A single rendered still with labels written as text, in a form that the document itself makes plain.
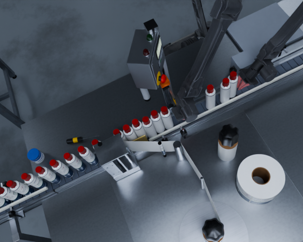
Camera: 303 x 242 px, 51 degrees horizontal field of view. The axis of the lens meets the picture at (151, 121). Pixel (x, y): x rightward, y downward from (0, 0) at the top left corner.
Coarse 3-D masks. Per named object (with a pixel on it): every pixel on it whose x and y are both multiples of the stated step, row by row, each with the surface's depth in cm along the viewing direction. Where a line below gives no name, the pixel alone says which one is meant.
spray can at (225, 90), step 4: (224, 80) 156; (228, 80) 155; (220, 84) 160; (224, 84) 156; (228, 84) 157; (220, 88) 162; (224, 88) 158; (228, 88) 158; (220, 92) 165; (224, 92) 161; (228, 92) 162; (220, 96) 168; (224, 96) 165; (228, 96) 166; (220, 100) 172; (224, 100) 169
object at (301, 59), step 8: (280, 64) 177; (288, 64) 176; (296, 64) 175; (280, 72) 175; (264, 80) 174; (248, 88) 174; (216, 96) 175; (200, 104) 175; (216, 104) 173; (200, 112) 173; (176, 120) 174; (184, 120) 173; (72, 168) 172; (88, 168) 171; (96, 168) 170; (80, 176) 170; (56, 184) 170
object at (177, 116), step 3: (174, 108) 151; (177, 108) 145; (174, 111) 151; (177, 111) 150; (174, 114) 150; (177, 114) 150; (180, 114) 149; (177, 117) 149; (180, 117) 149; (177, 120) 150
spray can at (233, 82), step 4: (232, 72) 157; (228, 76) 161; (232, 76) 156; (236, 76) 157; (232, 80) 159; (236, 80) 159; (232, 84) 160; (236, 84) 161; (232, 88) 164; (236, 88) 166; (232, 92) 168; (232, 96) 171
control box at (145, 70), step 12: (144, 36) 125; (156, 36) 125; (132, 48) 124; (144, 48) 123; (132, 60) 122; (144, 60) 121; (156, 60) 127; (132, 72) 127; (144, 72) 125; (156, 72) 129; (144, 84) 134; (156, 84) 133
